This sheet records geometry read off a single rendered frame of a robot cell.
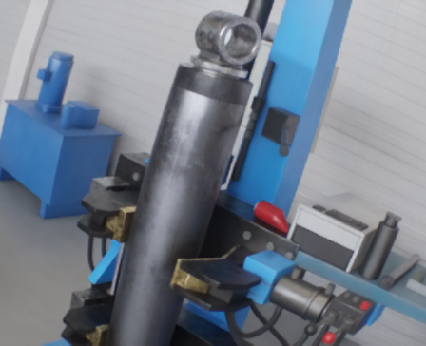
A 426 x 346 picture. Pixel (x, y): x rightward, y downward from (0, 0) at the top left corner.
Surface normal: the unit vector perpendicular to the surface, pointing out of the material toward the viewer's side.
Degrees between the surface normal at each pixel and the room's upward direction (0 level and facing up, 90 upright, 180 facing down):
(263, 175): 90
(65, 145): 90
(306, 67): 90
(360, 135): 90
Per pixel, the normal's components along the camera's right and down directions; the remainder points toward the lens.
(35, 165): -0.54, 0.04
